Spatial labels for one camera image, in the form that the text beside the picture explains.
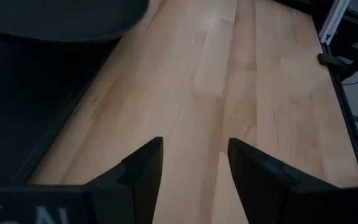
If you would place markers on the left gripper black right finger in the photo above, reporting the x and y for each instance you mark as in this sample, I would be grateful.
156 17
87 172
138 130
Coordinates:
259 186

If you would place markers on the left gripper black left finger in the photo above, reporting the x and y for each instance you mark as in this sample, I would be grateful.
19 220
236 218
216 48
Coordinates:
135 186

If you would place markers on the black table clamp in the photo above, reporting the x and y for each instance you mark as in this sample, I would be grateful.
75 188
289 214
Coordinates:
334 60

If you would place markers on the black table edge rail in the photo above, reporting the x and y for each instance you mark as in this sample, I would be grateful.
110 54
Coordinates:
346 118

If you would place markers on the aluminium frame post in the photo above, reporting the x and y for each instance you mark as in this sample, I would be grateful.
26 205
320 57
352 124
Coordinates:
334 20

